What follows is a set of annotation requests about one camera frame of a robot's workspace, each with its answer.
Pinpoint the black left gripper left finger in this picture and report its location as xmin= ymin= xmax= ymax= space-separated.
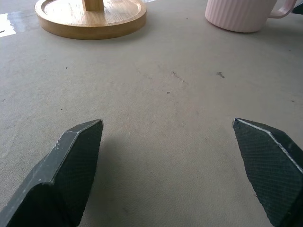
xmin=0 ymin=119 xmax=104 ymax=227

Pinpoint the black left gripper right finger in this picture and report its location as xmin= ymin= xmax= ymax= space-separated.
xmin=232 ymin=118 xmax=303 ymax=227

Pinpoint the round wooden base with post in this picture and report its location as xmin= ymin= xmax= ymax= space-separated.
xmin=35 ymin=0 xmax=147 ymax=40

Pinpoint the pink ribbed mug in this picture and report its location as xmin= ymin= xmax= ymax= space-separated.
xmin=205 ymin=0 xmax=298 ymax=33

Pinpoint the dark object at edge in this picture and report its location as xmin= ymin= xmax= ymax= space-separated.
xmin=292 ymin=2 xmax=303 ymax=15

